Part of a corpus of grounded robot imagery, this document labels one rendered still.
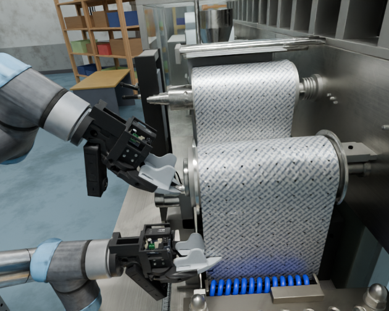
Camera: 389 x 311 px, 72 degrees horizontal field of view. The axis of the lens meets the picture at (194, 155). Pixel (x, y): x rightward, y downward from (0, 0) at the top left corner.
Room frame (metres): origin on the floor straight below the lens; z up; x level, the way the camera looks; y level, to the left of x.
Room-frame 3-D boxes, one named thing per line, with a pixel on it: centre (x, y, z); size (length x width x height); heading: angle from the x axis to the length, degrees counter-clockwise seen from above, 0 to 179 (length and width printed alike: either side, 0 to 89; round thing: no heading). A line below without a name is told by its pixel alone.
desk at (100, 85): (4.49, 1.37, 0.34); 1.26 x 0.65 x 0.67; 179
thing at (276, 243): (0.37, -0.12, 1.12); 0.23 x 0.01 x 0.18; 89
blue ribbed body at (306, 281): (0.35, -0.12, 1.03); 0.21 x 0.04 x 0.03; 89
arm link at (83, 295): (0.39, 0.28, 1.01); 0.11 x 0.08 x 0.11; 44
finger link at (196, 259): (0.36, 0.01, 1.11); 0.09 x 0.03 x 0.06; 88
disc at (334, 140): (0.43, -0.25, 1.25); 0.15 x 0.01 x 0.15; 179
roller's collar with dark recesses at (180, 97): (0.68, 0.02, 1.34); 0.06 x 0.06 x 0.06; 89
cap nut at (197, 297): (0.30, 0.02, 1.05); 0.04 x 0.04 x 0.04
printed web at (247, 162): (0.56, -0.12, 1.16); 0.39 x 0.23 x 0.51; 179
